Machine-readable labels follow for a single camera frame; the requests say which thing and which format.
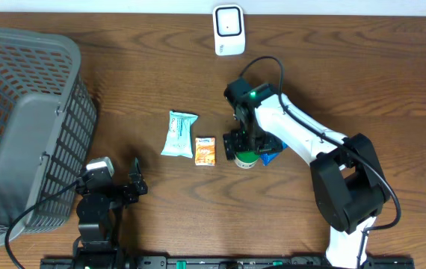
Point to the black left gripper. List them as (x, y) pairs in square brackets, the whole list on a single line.
[(130, 196)]

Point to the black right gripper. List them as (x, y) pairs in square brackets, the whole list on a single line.
[(270, 143)]

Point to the orange snack packet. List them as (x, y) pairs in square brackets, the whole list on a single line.
[(205, 154)]

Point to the green lid white jar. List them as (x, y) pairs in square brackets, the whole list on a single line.
[(246, 160)]

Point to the blue Oreo cookie pack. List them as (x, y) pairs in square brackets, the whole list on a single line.
[(271, 157)]

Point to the light teal wipes pack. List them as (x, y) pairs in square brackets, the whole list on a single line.
[(178, 140)]

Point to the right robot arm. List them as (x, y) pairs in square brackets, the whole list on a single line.
[(346, 175)]

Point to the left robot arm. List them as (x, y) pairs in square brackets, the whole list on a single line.
[(100, 214)]

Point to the white barcode scanner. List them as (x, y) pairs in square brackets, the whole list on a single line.
[(229, 30)]

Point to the grey plastic mesh basket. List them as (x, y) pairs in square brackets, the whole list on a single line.
[(47, 121)]

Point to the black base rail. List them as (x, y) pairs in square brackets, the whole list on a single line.
[(160, 262)]

